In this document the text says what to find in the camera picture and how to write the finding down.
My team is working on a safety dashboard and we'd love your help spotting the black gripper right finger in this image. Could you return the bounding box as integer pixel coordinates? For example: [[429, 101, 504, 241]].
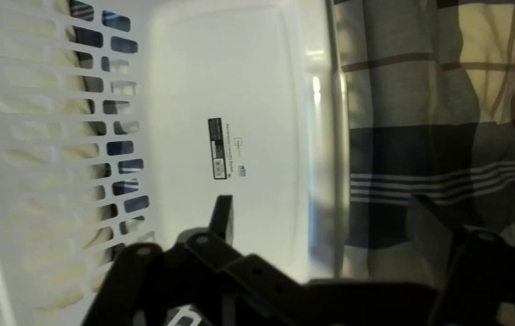
[[404, 195, 515, 326]]

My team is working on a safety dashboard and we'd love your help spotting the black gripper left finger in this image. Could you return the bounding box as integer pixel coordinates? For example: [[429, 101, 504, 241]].
[[81, 194, 355, 326]]

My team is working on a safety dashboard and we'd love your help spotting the white plastic laundry basket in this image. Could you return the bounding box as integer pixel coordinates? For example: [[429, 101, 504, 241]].
[[0, 0, 353, 326]]

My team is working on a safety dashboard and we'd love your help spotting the plaid bed blanket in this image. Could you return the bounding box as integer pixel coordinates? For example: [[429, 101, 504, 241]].
[[328, 0, 515, 286]]

